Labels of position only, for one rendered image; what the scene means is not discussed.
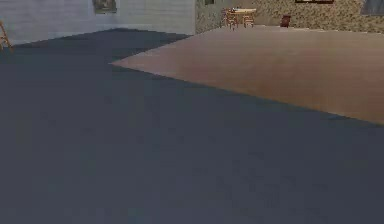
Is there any brown wooden chair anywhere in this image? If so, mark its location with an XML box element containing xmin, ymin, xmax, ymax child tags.
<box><xmin>242</xmin><ymin>14</ymin><xmax>256</xmax><ymax>29</ymax></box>
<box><xmin>221</xmin><ymin>8</ymin><xmax>239</xmax><ymax>30</ymax></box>

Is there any dark framed wall picture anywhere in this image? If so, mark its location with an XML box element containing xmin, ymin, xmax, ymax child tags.
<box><xmin>294</xmin><ymin>0</ymin><xmax>335</xmax><ymax>5</ymax></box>

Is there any green framed wall picture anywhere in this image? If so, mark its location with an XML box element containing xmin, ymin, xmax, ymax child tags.
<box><xmin>92</xmin><ymin>0</ymin><xmax>118</xmax><ymax>15</ymax></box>

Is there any grey window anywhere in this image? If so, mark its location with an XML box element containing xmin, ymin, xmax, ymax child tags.
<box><xmin>359</xmin><ymin>0</ymin><xmax>384</xmax><ymax>17</ymax></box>

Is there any pale wooden dining table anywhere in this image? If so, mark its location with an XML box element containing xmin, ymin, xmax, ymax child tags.
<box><xmin>229</xmin><ymin>7</ymin><xmax>258</xmax><ymax>28</ymax></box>

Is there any orange wooden chair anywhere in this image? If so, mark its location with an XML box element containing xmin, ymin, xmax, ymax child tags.
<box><xmin>0</xmin><ymin>20</ymin><xmax>14</xmax><ymax>52</ymax></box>

